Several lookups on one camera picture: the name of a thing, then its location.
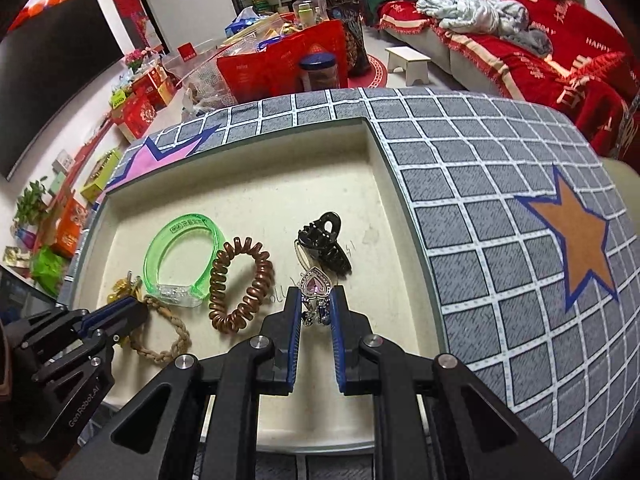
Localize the dark patterned bag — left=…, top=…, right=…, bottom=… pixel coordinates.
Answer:
left=327, top=2, right=371, bottom=78

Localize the jar with blue lid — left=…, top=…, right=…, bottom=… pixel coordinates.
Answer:
left=299, top=54, right=337, bottom=93

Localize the wall television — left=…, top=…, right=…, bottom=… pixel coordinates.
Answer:
left=0, top=0, right=126, bottom=181

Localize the pile of light clothes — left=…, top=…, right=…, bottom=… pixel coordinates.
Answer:
left=415, top=0, right=531, bottom=36

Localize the braided beige bracelet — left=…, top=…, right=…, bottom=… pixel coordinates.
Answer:
left=122, top=296, right=193, bottom=363

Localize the orange gift bag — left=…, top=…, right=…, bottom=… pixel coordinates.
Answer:
left=50, top=197, right=91, bottom=258

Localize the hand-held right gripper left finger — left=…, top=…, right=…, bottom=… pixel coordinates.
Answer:
left=57, top=286, right=304, bottom=480

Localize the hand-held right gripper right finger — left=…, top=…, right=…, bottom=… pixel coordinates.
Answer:
left=327, top=285, right=573, bottom=480

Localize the sofa with red cover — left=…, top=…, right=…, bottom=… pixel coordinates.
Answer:
left=375, top=0, right=640, bottom=161

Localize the green crate box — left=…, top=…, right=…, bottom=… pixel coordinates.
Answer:
left=80, top=149, right=123, bottom=203

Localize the potted green plant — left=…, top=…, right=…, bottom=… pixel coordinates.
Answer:
left=14, top=180, right=51, bottom=226

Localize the black hair claw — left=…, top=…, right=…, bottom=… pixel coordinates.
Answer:
left=296, top=211, right=353, bottom=277

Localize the white step stool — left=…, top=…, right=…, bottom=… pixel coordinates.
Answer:
left=385, top=46, right=431, bottom=86

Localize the green translucent bracelet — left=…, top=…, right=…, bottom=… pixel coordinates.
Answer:
left=142, top=214, right=227, bottom=308

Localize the green plastic bag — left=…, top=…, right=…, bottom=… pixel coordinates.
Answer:
left=30, top=245, right=71, bottom=296

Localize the yellow hair tie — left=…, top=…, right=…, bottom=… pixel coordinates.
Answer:
left=111, top=272, right=143, bottom=306

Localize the grey checked tablecloth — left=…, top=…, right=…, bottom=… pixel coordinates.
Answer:
left=105, top=87, right=640, bottom=480

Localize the grey shallow box tray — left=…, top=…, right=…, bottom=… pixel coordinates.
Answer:
left=65, top=116, right=448, bottom=456

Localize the blue tissue pack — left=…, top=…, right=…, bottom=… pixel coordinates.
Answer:
left=225, top=6, right=266, bottom=36

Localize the large red gift box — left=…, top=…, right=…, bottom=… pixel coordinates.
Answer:
left=112, top=95, right=161, bottom=141

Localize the red gift bag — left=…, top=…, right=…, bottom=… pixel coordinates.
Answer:
left=216, top=20, right=351, bottom=106

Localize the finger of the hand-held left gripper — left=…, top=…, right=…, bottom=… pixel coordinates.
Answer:
left=31, top=334, right=117, bottom=397
left=10, top=296, right=151, bottom=349

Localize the heart rhinestone hair clip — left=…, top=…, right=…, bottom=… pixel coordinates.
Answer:
left=298, top=266, right=333, bottom=328

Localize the pink flower bouquet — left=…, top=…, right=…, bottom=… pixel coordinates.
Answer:
left=122, top=47, right=151, bottom=73

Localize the red lantern garland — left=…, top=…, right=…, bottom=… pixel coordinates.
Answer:
left=7, top=0, right=96, bottom=31

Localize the brown spiral hair tie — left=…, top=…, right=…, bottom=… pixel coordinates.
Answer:
left=208, top=237, right=275, bottom=333

